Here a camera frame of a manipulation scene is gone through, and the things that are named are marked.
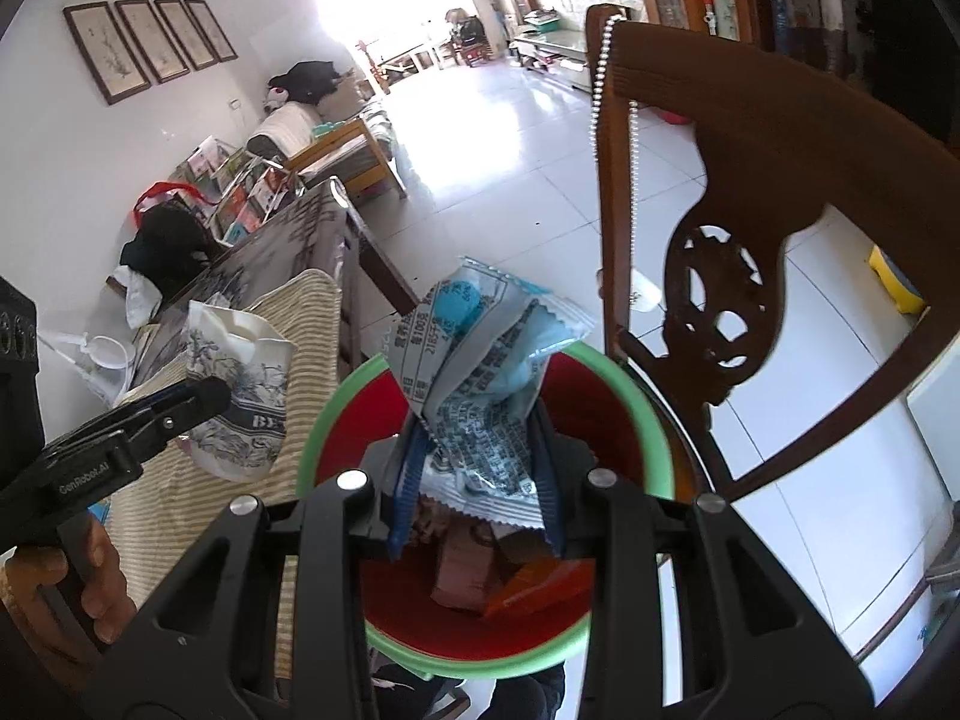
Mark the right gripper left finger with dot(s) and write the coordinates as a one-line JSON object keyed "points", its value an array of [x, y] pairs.
{"points": [[263, 616]]}

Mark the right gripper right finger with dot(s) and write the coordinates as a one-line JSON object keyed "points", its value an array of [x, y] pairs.
{"points": [[692, 616]]}

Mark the orange plastic bag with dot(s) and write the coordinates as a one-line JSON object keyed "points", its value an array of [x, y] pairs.
{"points": [[541, 584]]}

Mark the white patterned paper cup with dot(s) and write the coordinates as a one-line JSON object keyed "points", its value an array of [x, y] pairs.
{"points": [[243, 442]]}

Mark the blue white snack wrapper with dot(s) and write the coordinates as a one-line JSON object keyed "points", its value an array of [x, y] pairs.
{"points": [[470, 360]]}

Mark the red green trash bin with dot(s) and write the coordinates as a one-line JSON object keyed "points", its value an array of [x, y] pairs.
{"points": [[589, 398]]}

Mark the striped yellow table mat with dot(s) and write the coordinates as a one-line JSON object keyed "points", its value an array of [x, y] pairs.
{"points": [[153, 521]]}

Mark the white desk fan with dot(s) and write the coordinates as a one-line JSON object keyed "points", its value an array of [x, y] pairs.
{"points": [[104, 364]]}

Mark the white plastic bag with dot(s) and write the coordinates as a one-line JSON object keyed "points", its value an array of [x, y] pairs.
{"points": [[141, 297]]}

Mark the black clothes pile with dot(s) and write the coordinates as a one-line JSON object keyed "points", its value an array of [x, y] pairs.
{"points": [[170, 249]]}

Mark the magazine rack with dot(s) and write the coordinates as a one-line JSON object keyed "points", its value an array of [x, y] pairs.
{"points": [[233, 191]]}

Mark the grey patterned table cover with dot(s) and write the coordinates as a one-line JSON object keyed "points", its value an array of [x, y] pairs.
{"points": [[312, 231]]}

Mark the wooden sofa bench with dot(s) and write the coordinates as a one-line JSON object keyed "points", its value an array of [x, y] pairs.
{"points": [[359, 151]]}

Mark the wooden carved chair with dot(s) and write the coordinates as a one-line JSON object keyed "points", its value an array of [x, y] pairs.
{"points": [[780, 258]]}

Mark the low tv cabinet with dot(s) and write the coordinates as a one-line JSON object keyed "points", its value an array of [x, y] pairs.
{"points": [[558, 54]]}

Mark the framed wall pictures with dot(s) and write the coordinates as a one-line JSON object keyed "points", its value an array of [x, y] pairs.
{"points": [[128, 46]]}

